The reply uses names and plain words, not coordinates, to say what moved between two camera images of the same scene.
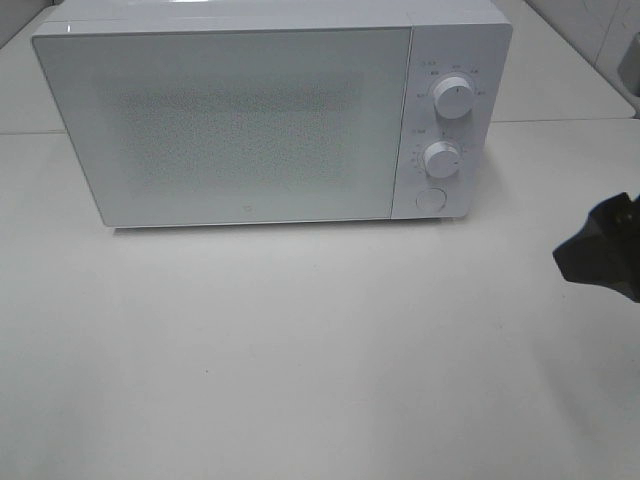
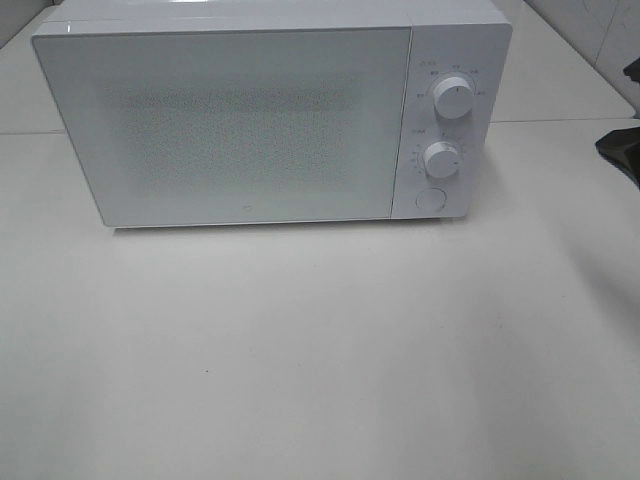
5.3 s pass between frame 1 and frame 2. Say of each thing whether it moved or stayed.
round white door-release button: stayed
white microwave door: stayed
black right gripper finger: moved
